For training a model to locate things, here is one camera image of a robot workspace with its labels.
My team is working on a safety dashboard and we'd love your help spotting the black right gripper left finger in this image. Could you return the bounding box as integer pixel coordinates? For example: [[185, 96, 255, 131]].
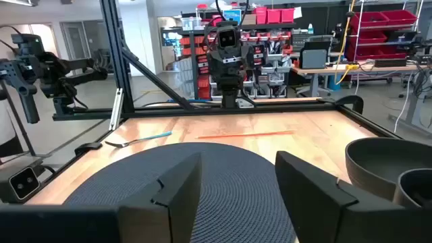
[[117, 152, 203, 243]]

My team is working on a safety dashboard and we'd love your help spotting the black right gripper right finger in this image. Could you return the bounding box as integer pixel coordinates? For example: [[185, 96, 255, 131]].
[[275, 151, 360, 243]]

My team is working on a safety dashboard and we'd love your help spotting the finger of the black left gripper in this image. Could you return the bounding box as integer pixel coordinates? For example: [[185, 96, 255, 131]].
[[206, 49, 220, 72], [241, 45, 255, 70]]

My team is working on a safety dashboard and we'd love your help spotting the fork with teal handle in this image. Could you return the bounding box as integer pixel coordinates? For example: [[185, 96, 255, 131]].
[[104, 130, 173, 149]]

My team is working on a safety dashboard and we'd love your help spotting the orange straw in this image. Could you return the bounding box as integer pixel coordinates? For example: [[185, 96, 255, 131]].
[[195, 130, 295, 140]]

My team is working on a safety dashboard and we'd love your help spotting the black bowl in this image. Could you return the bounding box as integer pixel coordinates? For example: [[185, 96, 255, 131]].
[[344, 136, 432, 202]]

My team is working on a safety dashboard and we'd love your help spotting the black cup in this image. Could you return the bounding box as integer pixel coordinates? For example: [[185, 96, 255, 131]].
[[393, 167, 432, 209]]

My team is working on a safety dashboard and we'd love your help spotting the shelving unit with bins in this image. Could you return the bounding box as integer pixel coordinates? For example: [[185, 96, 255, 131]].
[[178, 6, 298, 101]]

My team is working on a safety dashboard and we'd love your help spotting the clear plastic box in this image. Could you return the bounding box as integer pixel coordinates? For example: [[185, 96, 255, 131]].
[[181, 16, 203, 31]]

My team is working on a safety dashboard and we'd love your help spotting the red storage bin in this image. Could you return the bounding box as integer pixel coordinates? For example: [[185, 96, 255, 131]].
[[266, 9, 281, 24], [350, 11, 389, 30], [280, 8, 295, 24], [381, 9, 418, 26], [347, 43, 408, 61], [352, 30, 387, 45], [253, 7, 267, 25]]

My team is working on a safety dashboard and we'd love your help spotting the blue sign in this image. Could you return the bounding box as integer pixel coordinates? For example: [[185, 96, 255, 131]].
[[222, 9, 242, 24]]

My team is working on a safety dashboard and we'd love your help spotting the round dark woven placemat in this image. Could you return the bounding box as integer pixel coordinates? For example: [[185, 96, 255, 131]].
[[63, 141, 298, 243]]

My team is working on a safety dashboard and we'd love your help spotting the grey metal box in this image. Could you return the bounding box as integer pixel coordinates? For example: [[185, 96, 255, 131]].
[[299, 40, 327, 70]]

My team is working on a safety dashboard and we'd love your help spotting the blue bin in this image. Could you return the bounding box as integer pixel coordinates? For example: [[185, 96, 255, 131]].
[[329, 74, 342, 91]]

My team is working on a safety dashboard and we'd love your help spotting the black table clamp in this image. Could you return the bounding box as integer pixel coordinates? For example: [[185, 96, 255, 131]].
[[335, 94, 365, 115], [74, 142, 103, 156]]

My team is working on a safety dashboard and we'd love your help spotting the wooden workbench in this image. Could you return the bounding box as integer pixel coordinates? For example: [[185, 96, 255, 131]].
[[292, 62, 432, 99]]

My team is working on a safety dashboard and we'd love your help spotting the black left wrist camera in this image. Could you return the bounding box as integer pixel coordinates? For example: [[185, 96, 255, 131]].
[[215, 20, 239, 48]]

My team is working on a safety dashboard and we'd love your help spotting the yellow workbench cable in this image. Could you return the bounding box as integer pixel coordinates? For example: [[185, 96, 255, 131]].
[[333, 0, 358, 85]]

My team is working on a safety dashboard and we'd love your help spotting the black aluminium table frame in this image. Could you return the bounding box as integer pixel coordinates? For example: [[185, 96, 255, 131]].
[[52, 0, 402, 139]]

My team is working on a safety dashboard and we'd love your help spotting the silver frame bracket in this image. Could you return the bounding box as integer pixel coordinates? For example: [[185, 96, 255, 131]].
[[108, 88, 125, 132]]

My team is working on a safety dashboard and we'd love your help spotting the white wire rack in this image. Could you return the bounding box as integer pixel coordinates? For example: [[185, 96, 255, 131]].
[[347, 0, 419, 63]]

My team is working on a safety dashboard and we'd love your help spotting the white hanging cable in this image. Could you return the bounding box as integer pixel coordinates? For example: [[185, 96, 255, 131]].
[[394, 72, 414, 134]]

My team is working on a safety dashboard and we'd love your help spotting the black table-level camera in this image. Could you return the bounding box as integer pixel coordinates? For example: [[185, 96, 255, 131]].
[[0, 158, 45, 204]]

